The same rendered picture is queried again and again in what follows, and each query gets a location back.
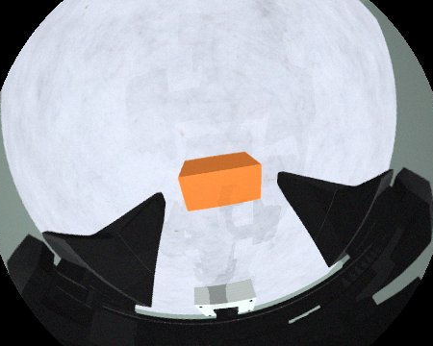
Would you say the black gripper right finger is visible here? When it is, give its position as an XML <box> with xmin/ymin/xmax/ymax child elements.
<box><xmin>277</xmin><ymin>169</ymin><xmax>394</xmax><ymax>268</ymax></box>

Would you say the orange block with dark square mark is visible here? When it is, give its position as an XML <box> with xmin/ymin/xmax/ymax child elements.
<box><xmin>178</xmin><ymin>151</ymin><xmax>262</xmax><ymax>211</ymax></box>

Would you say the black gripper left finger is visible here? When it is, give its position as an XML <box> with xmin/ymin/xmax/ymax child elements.
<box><xmin>42</xmin><ymin>192</ymin><xmax>166</xmax><ymax>308</ymax></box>

